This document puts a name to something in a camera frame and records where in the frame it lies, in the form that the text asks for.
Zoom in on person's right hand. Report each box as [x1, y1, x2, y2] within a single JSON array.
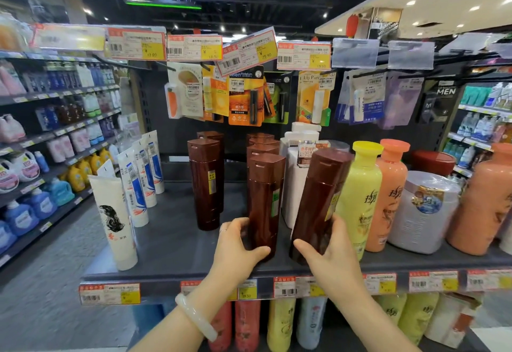
[[294, 213, 366, 304]]

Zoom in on person's left hand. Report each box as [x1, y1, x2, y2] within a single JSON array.
[[208, 217, 271, 292]]

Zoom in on brown shampoo bottle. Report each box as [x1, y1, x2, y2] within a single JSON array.
[[246, 153, 287, 263], [289, 148, 355, 267]]

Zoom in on person's left forearm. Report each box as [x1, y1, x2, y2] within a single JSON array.
[[130, 278, 249, 352]]

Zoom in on person's right forearm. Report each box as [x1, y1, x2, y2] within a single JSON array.
[[322, 286, 421, 352]]

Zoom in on white bottle with copper label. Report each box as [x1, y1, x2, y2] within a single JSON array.
[[282, 140, 331, 230]]

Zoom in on yellow shampoo bottle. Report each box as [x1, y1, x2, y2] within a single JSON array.
[[335, 141, 384, 261]]

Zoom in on red bottle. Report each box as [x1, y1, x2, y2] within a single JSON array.
[[234, 300, 261, 352], [207, 302, 233, 352]]

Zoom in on yellow bottle below shelf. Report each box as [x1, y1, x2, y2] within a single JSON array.
[[266, 298, 297, 352]]

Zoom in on pale blue white bottle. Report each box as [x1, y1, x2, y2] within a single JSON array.
[[296, 296, 328, 351]]

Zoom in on dark grey display shelf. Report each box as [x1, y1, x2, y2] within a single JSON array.
[[79, 160, 512, 301]]

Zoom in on group of dark brown bottles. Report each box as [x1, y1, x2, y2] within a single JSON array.
[[187, 131, 281, 232]]

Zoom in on slim orange shampoo bottle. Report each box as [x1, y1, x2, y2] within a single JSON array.
[[365, 139, 411, 253]]

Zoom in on yellow green bottle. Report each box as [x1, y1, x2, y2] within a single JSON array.
[[375, 293, 408, 327], [398, 292, 440, 345]]

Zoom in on plain white bottle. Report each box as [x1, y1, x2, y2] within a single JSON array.
[[279, 122, 322, 157]]

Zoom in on white jar with picture label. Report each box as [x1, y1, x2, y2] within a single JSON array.
[[387, 170, 462, 255]]

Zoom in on white tube with blue stripe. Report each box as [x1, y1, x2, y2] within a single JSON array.
[[142, 130, 165, 195], [132, 138, 158, 208], [118, 148, 150, 228]]

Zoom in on white tube with hair print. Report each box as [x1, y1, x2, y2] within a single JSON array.
[[88, 160, 139, 271]]

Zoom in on yellow pack with white stick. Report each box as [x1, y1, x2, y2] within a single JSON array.
[[295, 70, 337, 128]]

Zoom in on orange pack with black stick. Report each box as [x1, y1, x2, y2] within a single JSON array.
[[228, 66, 265, 128]]

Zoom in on black green lip balm pack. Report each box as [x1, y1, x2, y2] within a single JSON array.
[[263, 71, 293, 125]]

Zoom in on dark red round jar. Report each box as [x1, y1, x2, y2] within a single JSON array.
[[411, 150, 457, 177]]

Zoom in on row of shelf price labels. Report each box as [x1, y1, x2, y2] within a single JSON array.
[[79, 269, 512, 306]]

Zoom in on blue white lip balm pack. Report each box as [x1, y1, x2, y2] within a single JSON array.
[[335, 69, 387, 126]]

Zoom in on white box with orange print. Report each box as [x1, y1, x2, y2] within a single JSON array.
[[423, 292, 483, 349]]

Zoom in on yellow orange lip balm pack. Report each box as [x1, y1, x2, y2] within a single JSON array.
[[202, 65, 230, 123]]

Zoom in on lilac lip balm pack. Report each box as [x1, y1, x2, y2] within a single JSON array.
[[379, 71, 425, 130]]

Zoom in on large orange bottle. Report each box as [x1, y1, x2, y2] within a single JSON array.
[[446, 143, 512, 256]]

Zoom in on small black hanging pack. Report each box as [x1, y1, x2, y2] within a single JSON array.
[[416, 91, 437, 125]]

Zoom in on hanging price tag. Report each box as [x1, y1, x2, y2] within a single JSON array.
[[106, 27, 167, 61], [31, 23, 106, 52], [215, 26, 278, 78], [276, 41, 332, 71], [167, 34, 223, 61]]

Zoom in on row of yellow detergent bottles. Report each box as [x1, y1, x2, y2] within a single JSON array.
[[65, 148, 114, 193]]

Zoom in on empty clear tag holder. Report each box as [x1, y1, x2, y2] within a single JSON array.
[[331, 38, 380, 70], [438, 32, 501, 56], [387, 40, 435, 70]]

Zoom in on black white letter sign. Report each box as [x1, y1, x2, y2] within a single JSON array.
[[435, 81, 459, 99]]

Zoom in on shelf of skincare bottles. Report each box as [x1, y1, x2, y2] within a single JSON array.
[[440, 80, 512, 180]]

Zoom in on row of pink refill pouches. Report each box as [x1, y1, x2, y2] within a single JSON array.
[[46, 127, 92, 164]]

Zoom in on row of blue detergent jugs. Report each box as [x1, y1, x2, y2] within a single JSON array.
[[0, 177, 76, 253]]

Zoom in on laundry aisle shelving unit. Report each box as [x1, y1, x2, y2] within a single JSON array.
[[0, 11, 134, 270]]

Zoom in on white pink detergent jug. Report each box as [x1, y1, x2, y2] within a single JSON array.
[[0, 150, 41, 195]]

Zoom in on white jade bracelet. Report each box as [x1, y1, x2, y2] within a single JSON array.
[[175, 292, 218, 343]]

